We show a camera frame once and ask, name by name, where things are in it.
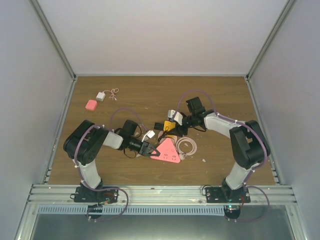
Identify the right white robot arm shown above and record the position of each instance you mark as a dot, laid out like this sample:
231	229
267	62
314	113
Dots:
250	148

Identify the white USB charger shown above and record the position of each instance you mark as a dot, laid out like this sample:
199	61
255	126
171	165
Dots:
100	96

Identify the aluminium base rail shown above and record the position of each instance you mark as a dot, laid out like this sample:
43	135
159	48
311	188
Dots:
154	195

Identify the black power adapter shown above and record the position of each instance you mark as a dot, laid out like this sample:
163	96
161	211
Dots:
158	126

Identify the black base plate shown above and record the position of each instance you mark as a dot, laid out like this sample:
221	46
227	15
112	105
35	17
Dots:
85	195
220	195

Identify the round pink socket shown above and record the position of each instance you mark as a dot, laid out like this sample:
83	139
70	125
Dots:
172	137

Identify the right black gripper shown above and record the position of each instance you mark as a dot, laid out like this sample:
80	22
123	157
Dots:
180	131

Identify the yellow cube socket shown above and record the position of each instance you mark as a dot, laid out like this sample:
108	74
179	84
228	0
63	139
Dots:
168	126

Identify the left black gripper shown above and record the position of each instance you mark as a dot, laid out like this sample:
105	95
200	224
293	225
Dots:
143	150

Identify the pink triangular power strip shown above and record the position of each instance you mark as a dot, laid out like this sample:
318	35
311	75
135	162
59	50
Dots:
168	152

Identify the pink rectangular plug adapter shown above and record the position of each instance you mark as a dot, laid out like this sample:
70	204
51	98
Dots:
91	105

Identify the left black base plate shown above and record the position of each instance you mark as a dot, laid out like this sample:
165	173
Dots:
85	195

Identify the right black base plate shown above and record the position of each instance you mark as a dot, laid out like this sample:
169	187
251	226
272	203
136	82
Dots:
220	195

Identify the slotted cable duct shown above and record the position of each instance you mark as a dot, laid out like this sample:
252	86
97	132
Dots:
159	210

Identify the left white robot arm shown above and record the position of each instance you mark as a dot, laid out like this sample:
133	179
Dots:
84	144

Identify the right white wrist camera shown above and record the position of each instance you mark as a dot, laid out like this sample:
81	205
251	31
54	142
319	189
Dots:
175	116

